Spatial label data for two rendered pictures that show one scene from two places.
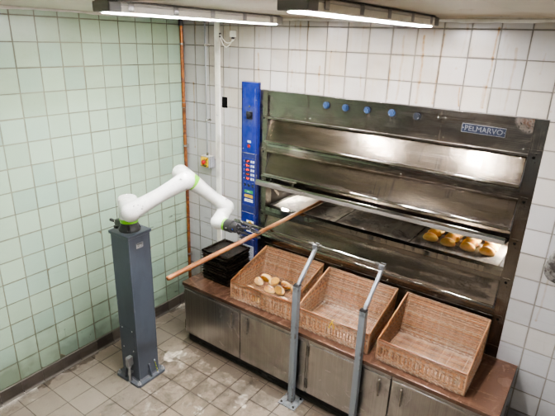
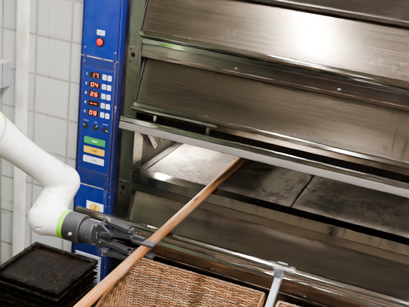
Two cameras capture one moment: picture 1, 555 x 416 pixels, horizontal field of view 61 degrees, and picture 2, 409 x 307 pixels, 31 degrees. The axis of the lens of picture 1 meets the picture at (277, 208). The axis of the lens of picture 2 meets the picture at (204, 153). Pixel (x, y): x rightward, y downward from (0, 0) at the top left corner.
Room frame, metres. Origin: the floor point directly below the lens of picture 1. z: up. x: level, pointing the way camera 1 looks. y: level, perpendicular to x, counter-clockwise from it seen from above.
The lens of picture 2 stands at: (1.05, 0.51, 2.24)
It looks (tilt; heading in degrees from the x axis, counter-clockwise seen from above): 20 degrees down; 345
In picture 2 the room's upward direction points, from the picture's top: 7 degrees clockwise
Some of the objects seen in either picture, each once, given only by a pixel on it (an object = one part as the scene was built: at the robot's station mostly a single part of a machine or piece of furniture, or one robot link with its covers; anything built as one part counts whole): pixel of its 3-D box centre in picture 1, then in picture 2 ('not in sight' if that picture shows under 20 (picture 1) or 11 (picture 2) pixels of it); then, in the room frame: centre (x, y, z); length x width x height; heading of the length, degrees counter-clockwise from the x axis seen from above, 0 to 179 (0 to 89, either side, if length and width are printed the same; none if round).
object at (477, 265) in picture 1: (367, 234); (367, 236); (3.10, -0.66, 1.16); 1.80 x 0.06 x 0.04; 55
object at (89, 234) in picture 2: (238, 228); (98, 234); (3.06, 0.27, 1.20); 0.09 x 0.07 x 0.08; 55
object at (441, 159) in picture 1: (376, 148); (404, 55); (3.08, -0.64, 1.80); 1.79 x 0.11 x 0.19; 55
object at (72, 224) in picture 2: (230, 225); (78, 227); (3.10, 0.33, 1.20); 0.12 x 0.06 x 0.09; 145
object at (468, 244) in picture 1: (468, 231); not in sight; (3.11, -1.37, 1.21); 0.61 x 0.48 x 0.06; 145
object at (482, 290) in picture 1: (364, 253); (358, 275); (3.08, -0.64, 1.02); 1.79 x 0.11 x 0.19; 55
